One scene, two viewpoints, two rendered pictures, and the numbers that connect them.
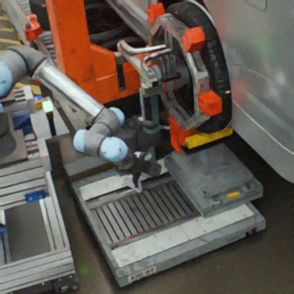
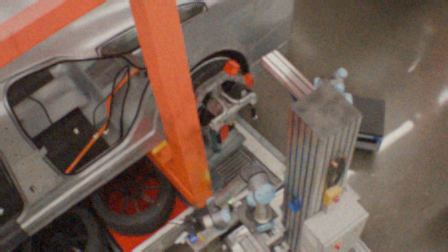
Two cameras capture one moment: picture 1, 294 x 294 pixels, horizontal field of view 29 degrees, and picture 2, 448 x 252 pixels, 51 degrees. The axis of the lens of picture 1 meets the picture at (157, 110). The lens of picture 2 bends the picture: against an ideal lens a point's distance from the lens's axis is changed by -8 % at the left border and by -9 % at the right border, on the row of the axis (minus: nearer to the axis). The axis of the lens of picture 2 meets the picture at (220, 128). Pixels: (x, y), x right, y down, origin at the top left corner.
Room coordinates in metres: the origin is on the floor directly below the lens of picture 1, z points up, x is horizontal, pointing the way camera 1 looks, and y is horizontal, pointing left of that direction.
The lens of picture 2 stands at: (2.91, 2.19, 3.90)
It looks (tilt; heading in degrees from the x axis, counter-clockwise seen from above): 55 degrees down; 258
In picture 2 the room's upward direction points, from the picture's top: 8 degrees counter-clockwise
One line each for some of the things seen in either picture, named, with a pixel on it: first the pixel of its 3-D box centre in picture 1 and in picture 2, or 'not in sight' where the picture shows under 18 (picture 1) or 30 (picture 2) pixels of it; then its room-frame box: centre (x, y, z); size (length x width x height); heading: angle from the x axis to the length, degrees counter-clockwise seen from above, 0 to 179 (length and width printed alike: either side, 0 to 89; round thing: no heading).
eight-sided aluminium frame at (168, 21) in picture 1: (177, 73); (216, 104); (2.43, -0.12, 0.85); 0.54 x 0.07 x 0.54; 21
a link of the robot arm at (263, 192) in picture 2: not in sight; (262, 204); (2.46, 0.95, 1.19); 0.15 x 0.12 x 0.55; 91
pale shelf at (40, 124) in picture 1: (44, 119); (211, 227); (2.75, 0.65, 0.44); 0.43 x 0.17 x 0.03; 21
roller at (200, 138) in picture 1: (209, 135); not in sight; (2.35, -0.25, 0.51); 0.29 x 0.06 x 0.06; 111
